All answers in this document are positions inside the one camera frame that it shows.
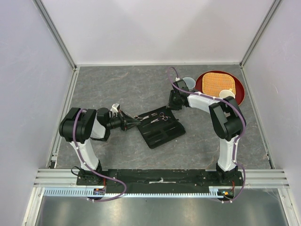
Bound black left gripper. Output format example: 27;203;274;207
107;110;141;131

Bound silver hair scissors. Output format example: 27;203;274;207
134;115;150;121

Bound silver thinning scissors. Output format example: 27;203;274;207
150;112;170;124

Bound black zippered tool case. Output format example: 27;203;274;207
137;106;186;149

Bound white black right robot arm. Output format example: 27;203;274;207
167;90;246;186

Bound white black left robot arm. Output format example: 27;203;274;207
59;104;141;186

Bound pale blue footed mug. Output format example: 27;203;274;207
182;77;196;91

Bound woven bamboo basket tray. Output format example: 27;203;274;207
202;73;236;97

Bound yellow-green ceramic mug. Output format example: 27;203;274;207
219;89;235;99

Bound round red lacquer tray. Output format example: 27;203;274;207
195;71;245;105

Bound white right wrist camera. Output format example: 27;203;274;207
172;78;190;93

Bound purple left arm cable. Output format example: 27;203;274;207
71;108;127;203

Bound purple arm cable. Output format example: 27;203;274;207
167;66;247;205
71;108;127;203

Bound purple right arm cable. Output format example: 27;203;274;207
167;66;247;205

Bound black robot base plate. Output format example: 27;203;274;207
71;168;246;200

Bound blue slotted cable duct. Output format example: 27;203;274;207
43;187;230;198

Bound aluminium front frame rail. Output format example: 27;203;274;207
34;169;289;188

